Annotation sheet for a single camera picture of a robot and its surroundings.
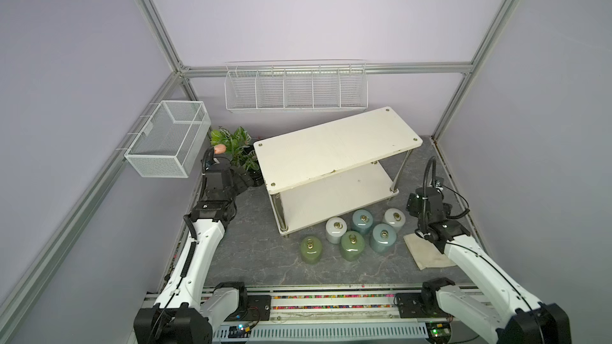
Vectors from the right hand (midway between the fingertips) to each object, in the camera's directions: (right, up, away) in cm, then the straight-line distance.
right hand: (427, 198), depth 83 cm
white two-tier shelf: (-37, +11, -18) cm, 42 cm away
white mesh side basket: (-91, +19, -2) cm, 93 cm away
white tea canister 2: (-11, -7, +2) cm, 13 cm away
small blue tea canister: (-17, -12, -3) cm, 21 cm away
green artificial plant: (-67, +18, -1) cm, 69 cm away
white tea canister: (-33, -10, -1) cm, 34 cm away
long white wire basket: (-48, +45, +17) cm, 68 cm away
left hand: (-67, +7, -4) cm, 67 cm away
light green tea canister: (-27, -15, -4) cm, 32 cm away
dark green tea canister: (-41, -16, -5) cm, 44 cm away
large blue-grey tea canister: (-23, -8, +1) cm, 24 cm away
